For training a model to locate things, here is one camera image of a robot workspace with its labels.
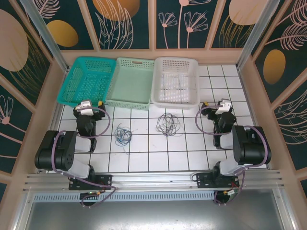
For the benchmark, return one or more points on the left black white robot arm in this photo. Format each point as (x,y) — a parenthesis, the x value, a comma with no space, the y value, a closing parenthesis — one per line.
(60,148)

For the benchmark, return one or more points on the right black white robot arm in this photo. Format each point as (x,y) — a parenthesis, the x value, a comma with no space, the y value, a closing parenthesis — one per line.
(251,146)

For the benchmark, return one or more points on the teal plastic basket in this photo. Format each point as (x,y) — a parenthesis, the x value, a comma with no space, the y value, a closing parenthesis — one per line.
(86,79)

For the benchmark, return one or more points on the mint green plastic basket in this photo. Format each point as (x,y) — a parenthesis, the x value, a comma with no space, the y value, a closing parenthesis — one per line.
(130,83)

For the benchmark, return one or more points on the white plastic basket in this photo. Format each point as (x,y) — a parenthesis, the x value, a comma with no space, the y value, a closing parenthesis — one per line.
(175,81)

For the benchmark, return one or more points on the grey metal panel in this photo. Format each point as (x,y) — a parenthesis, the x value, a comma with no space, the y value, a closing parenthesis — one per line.
(153,215)

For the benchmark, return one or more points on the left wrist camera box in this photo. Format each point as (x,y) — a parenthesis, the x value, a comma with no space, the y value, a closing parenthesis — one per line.
(84,107)

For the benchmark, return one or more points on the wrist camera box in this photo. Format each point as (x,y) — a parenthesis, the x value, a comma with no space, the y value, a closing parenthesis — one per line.
(84,107)
(223,106)

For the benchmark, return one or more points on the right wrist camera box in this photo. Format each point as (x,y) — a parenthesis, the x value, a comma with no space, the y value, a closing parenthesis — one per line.
(223,106)

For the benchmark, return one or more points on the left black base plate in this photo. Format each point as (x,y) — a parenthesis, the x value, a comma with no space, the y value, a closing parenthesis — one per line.
(105,179)

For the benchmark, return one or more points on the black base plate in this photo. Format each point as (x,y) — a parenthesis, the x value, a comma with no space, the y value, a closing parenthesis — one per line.
(105,179)
(204,179)

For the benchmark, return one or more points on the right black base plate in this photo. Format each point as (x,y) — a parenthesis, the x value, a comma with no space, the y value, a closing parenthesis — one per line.
(204,179)

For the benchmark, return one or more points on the aluminium frame post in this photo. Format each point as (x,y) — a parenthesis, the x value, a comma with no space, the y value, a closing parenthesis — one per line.
(254,38)
(48,40)

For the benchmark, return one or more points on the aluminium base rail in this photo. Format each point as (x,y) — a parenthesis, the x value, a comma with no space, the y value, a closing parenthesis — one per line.
(153,178)

